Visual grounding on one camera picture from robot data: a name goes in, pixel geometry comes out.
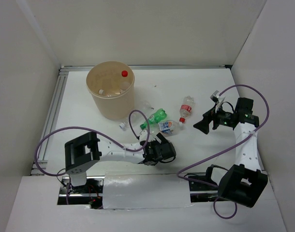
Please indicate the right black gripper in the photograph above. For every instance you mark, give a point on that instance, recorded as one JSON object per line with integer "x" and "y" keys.
{"x": 203, "y": 125}

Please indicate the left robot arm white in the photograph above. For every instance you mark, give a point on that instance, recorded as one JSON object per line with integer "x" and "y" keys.
{"x": 86, "y": 150}

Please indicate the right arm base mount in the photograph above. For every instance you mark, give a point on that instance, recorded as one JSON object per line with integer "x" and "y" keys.
{"x": 206, "y": 189}

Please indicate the aluminium frame rail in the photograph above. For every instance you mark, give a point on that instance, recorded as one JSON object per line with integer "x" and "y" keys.
{"x": 150, "y": 67}
{"x": 52, "y": 116}

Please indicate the small bottle red label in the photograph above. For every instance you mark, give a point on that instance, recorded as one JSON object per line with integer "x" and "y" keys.
{"x": 186, "y": 108}

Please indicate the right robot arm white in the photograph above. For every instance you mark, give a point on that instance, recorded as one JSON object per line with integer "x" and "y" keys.
{"x": 244, "y": 182}

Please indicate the aluminium frame rail left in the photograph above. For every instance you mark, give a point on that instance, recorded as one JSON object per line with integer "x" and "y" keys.
{"x": 52, "y": 116}

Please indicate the clear bottle blue white label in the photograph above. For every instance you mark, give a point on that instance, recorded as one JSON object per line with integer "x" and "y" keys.
{"x": 166, "y": 128}

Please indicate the green plastic bottle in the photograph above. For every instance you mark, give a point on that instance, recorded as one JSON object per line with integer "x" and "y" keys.
{"x": 155, "y": 118}

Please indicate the beige round plastic bin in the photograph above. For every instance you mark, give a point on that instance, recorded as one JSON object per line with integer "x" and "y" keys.
{"x": 111, "y": 84}

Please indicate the aluminium frame rail back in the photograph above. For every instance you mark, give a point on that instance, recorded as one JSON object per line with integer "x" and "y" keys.
{"x": 150, "y": 67}

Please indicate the clear bottle blue white cap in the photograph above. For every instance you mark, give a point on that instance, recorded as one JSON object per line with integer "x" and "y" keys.
{"x": 107, "y": 93}

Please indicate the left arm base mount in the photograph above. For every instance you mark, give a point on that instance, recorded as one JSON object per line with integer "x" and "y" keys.
{"x": 91, "y": 194}

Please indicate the clear bottle red label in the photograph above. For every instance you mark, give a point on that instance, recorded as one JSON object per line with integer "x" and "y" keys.
{"x": 124, "y": 84}

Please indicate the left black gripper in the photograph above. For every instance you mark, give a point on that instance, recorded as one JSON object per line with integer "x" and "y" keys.
{"x": 163, "y": 139}

